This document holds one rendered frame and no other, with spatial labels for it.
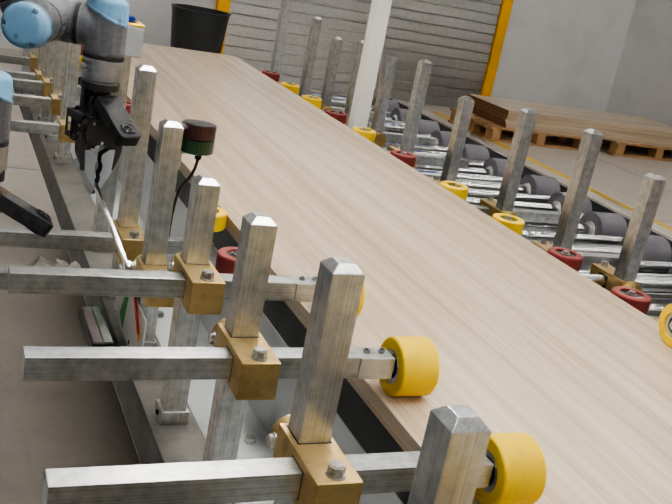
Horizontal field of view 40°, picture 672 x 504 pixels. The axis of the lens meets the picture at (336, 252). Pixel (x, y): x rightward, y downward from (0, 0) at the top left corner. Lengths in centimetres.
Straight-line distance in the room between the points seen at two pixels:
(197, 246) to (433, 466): 74
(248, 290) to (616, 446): 53
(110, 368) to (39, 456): 162
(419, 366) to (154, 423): 48
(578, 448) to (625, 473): 7
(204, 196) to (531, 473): 62
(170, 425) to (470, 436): 86
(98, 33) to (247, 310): 74
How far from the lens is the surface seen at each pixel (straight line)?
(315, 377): 93
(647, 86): 1148
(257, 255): 113
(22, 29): 162
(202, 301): 134
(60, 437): 281
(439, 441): 71
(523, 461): 104
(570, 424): 133
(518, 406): 133
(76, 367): 110
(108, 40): 174
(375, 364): 121
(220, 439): 124
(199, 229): 138
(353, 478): 93
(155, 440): 146
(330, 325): 91
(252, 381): 112
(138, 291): 135
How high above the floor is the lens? 145
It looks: 18 degrees down
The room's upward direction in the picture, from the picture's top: 11 degrees clockwise
